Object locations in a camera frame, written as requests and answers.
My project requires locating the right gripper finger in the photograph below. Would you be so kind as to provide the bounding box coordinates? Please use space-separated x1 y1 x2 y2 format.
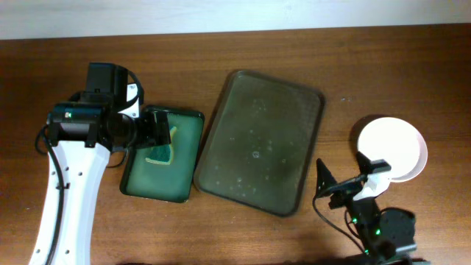
315 158 337 198
355 152 392 175

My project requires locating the green and yellow sponge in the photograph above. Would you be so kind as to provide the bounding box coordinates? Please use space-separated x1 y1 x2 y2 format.
145 126 177 166

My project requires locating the white plate pink rim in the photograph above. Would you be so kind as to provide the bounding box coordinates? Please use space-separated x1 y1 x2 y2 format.
357 117 428 183

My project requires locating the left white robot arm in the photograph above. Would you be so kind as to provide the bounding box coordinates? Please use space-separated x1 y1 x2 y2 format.
29 63 171 264

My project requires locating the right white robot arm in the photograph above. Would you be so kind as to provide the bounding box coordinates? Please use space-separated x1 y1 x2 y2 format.
312 152 417 264

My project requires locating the green rectangular tray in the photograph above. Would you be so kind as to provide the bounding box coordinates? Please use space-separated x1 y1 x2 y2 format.
120 105 205 203

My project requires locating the dark brown serving tray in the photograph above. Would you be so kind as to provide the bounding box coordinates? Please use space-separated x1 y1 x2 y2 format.
194 70 325 217

